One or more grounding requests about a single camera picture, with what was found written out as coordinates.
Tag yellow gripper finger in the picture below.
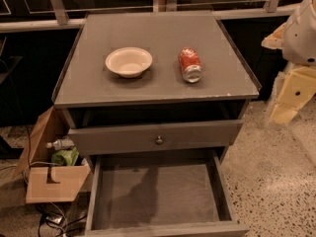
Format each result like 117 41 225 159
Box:
270 66 316 124
261 24 285 49

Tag red coke can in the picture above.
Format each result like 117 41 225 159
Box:
178 47 202 83

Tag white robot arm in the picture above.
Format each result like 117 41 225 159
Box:
261 0 316 124

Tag grey wooden drawer cabinet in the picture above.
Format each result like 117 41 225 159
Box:
51 10 263 163

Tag round metal drawer knob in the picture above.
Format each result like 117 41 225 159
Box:
155 136 164 145

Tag open grey middle drawer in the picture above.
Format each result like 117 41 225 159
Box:
85 149 249 237

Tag grey top drawer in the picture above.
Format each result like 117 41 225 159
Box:
69 119 243 157

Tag metal window railing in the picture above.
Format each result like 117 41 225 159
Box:
0 0 302 34

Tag white paper bowl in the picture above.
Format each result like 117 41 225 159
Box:
105 47 153 78

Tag clear plastic bottle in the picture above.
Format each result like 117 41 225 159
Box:
46 138 74 150

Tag green plastic bag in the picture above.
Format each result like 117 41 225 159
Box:
51 147 79 166

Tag brown cardboard box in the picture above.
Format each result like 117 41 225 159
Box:
13 107 91 203

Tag black floor cables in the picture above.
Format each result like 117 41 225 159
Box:
36 202 88 237

